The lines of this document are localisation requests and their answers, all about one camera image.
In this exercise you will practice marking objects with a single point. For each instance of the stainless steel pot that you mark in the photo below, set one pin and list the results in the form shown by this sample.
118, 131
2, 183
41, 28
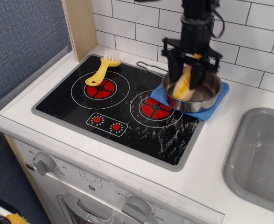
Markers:
179, 96

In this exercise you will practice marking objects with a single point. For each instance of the blue microfiber cloth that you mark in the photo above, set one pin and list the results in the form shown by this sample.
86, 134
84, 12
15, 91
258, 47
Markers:
204, 101

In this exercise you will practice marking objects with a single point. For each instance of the grey sink basin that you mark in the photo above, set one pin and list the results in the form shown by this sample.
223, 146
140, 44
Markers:
249, 168

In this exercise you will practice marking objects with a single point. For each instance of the yellow toy bread loaf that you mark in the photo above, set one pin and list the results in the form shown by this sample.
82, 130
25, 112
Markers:
182, 89

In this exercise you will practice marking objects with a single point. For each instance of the yellow object bottom left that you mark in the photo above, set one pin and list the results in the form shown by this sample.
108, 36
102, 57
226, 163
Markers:
16, 219

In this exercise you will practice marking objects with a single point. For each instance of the white toy oven front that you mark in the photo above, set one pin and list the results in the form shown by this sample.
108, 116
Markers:
75, 196

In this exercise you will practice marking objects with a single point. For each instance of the right grey oven knob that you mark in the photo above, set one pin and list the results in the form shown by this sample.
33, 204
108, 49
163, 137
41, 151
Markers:
136, 207

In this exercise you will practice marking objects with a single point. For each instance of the left grey oven knob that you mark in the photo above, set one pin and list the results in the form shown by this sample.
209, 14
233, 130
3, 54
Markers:
43, 163

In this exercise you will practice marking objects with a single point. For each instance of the yellow dish brush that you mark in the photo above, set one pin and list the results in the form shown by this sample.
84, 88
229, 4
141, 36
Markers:
110, 59

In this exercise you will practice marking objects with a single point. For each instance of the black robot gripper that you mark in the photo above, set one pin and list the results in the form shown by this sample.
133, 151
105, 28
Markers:
195, 39

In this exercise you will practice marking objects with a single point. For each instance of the black toy stovetop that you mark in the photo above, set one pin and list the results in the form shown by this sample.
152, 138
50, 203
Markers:
121, 113

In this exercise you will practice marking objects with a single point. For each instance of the grey oven knob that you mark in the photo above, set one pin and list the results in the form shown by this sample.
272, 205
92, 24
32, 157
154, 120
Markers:
43, 163
136, 207

